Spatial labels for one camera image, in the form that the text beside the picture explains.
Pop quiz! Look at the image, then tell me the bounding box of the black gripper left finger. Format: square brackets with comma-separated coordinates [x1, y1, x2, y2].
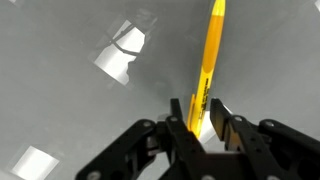
[75, 99, 204, 180]

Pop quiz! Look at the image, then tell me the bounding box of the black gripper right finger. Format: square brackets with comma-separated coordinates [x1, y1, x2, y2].
[210, 98, 320, 180]

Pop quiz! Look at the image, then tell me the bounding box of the yellow pen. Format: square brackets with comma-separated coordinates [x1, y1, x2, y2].
[187, 0, 226, 137]

